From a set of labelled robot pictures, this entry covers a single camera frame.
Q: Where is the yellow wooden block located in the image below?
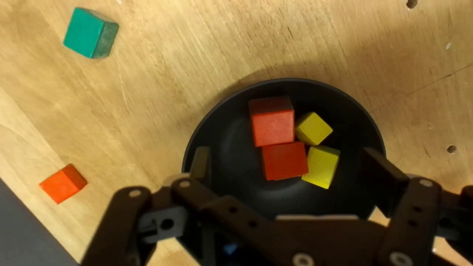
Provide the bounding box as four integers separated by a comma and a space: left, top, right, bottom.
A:
296, 112, 333, 145

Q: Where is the teal wooden block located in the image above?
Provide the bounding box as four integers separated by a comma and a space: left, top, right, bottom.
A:
64, 7, 120, 59

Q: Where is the small orange block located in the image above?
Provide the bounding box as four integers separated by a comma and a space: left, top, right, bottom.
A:
41, 164, 88, 204

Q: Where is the black bowl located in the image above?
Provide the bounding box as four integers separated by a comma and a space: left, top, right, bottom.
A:
182, 78, 385, 218

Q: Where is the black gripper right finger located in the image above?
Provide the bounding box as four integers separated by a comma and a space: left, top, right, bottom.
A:
360, 147, 473, 266

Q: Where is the red block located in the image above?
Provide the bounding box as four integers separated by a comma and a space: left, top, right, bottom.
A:
262, 142, 310, 180
249, 96, 295, 146

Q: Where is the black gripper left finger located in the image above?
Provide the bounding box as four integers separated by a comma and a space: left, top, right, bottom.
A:
80, 146, 233, 266

